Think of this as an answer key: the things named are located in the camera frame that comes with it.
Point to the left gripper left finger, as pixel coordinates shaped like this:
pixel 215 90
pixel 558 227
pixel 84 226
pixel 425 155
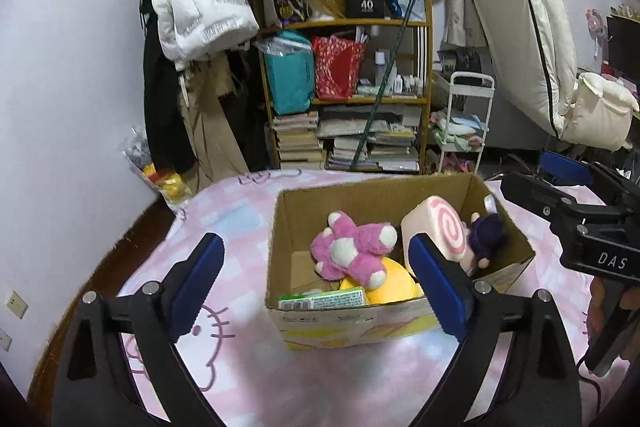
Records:
pixel 94 385

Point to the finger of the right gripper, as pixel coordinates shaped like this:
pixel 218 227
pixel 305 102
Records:
pixel 538 197
pixel 561 170

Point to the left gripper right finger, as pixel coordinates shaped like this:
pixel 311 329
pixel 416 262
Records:
pixel 539 383

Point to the pink swirl roll cushion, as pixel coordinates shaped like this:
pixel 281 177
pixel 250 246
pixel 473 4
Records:
pixel 441 223

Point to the pink bear plush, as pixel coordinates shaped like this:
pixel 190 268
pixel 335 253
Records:
pixel 344 249

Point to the green tissue pack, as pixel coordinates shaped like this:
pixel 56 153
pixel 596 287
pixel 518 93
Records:
pixel 325 300

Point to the person's right hand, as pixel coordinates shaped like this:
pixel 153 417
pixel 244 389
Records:
pixel 630 301

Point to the dark purple plush doll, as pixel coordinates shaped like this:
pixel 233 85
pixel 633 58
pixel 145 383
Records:
pixel 485 236

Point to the yellow plush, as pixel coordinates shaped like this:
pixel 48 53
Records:
pixel 390 281

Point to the wooden bookshelf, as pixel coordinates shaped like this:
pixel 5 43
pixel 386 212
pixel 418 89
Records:
pixel 398 137

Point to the cardboard box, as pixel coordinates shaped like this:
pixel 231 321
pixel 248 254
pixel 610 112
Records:
pixel 390 256

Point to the green pole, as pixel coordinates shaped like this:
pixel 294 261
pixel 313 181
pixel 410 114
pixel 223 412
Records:
pixel 381 90

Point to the red patterned gift bag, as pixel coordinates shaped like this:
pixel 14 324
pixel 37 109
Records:
pixel 336 67

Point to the stack of books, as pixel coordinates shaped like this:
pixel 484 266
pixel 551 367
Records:
pixel 298 144

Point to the teal bag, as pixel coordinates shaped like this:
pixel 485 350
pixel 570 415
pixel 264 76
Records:
pixel 289 63

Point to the white wall socket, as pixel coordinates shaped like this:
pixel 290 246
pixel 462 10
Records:
pixel 17 305

